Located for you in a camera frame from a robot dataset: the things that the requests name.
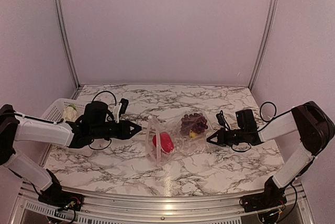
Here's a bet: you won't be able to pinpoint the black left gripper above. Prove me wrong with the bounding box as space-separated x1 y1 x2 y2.
91 120 142 140

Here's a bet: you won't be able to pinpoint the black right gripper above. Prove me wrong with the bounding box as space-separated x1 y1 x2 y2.
207 127 247 147

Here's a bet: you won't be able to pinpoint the purple fake grapes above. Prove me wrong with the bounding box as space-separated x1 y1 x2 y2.
180 113 208 136

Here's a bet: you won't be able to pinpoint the peach fake fruit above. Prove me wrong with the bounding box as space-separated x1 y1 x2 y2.
188 130 198 139

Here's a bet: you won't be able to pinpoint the clear zip top bag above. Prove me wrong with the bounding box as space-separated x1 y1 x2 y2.
145 110 213 167

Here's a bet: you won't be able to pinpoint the red fake pepper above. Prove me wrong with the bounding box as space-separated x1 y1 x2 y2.
160 132 174 154

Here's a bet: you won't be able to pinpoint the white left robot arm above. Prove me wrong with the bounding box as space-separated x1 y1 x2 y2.
1 99 142 206

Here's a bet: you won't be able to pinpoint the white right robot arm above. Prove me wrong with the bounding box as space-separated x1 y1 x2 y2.
206 101 334 207

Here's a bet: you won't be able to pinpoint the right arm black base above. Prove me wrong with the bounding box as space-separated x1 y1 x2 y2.
239 176 287 212

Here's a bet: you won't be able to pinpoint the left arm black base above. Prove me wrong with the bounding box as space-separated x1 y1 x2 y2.
38 169 83 211

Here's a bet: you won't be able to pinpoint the white perforated plastic basket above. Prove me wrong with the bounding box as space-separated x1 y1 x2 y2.
39 97 95 156

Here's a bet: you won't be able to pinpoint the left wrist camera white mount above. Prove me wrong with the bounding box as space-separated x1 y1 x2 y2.
112 98 129 123

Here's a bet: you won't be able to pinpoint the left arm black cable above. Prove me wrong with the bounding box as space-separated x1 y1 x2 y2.
15 91 118 150

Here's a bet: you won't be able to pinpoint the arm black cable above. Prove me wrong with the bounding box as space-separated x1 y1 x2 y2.
231 102 278 153
15 91 118 150

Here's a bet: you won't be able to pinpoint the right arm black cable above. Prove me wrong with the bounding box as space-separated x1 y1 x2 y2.
231 102 278 153

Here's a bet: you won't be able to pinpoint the aluminium front rail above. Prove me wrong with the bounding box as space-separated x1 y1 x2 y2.
9 182 315 223

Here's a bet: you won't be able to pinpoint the right aluminium corner post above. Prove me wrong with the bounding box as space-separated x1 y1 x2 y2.
248 0 278 90

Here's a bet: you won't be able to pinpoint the aluminium corner post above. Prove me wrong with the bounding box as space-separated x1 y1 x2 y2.
54 0 81 89
248 0 278 90

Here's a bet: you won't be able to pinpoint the left aluminium corner post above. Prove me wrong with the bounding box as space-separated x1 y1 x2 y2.
54 0 81 89

